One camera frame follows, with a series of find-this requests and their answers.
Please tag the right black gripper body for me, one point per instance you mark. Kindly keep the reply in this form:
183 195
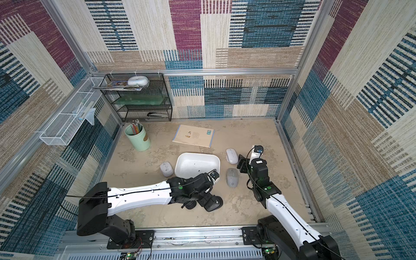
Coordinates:
243 163

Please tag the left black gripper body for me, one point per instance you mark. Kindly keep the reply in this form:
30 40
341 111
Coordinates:
203 198

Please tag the white smooth mouse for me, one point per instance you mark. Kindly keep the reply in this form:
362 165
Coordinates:
231 156

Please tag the grey mouse with buttons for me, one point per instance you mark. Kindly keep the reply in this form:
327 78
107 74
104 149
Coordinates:
232 177

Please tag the black Lecoo mouse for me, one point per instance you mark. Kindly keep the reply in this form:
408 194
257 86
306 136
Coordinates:
190 204

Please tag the black mouse with logo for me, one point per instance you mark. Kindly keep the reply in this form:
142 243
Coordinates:
215 203

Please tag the white plastic storage box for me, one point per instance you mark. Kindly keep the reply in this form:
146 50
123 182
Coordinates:
190 165

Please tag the white ribbed mouse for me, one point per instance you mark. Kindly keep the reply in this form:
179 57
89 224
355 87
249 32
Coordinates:
166 169

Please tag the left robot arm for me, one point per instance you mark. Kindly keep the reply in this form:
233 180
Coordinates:
99 207

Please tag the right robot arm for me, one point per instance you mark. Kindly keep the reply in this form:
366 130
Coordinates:
284 227

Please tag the beige open book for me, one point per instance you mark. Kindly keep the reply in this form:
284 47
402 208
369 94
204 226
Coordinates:
195 136

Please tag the mint green pencil cup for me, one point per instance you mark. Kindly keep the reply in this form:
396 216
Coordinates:
141 142

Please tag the coloured pencils bunch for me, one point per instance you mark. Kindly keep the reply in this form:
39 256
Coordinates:
136 126

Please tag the green folder on shelf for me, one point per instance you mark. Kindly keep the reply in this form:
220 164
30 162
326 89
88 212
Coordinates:
141 100

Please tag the white oval device on shelf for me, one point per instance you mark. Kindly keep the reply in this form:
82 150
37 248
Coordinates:
139 81

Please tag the magazine on shelf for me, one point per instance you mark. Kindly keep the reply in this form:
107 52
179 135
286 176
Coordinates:
119 86

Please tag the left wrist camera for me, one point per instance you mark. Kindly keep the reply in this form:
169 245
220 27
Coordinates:
214 176

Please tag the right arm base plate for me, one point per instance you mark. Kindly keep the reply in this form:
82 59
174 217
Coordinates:
251 236

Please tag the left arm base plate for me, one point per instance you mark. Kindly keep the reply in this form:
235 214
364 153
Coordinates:
143 239

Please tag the black wire mesh shelf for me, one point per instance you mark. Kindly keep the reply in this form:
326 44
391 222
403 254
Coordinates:
151 113

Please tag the white wire wall basket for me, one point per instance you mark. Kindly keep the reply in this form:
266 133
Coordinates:
79 108

